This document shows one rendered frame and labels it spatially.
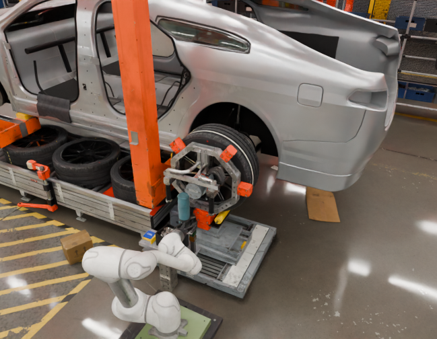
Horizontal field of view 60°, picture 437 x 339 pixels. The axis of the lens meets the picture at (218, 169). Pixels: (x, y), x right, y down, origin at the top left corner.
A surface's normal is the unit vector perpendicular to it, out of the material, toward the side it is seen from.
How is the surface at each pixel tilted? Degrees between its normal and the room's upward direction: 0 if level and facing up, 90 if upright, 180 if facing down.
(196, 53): 80
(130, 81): 90
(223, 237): 0
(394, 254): 0
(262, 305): 0
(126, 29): 90
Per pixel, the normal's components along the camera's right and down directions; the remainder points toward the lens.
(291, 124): -0.43, 0.47
